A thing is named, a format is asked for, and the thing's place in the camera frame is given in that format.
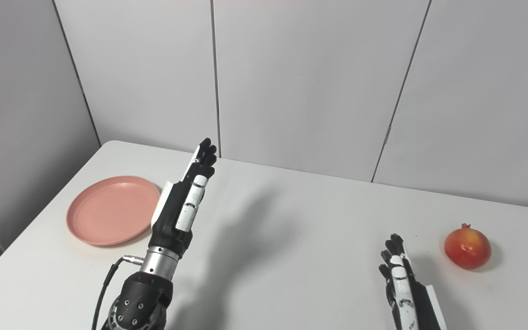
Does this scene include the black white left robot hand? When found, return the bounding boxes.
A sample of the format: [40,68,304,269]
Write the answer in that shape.
[150,137,218,258]

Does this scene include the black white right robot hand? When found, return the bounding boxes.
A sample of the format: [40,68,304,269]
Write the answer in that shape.
[379,234,448,330]

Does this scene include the pink round plate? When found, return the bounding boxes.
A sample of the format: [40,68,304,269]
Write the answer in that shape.
[66,176,161,247]

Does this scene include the red pomegranate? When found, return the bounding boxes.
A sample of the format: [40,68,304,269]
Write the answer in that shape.
[444,223,492,270]

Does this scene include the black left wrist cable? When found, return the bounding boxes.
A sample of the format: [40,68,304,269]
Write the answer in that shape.
[91,255,144,330]

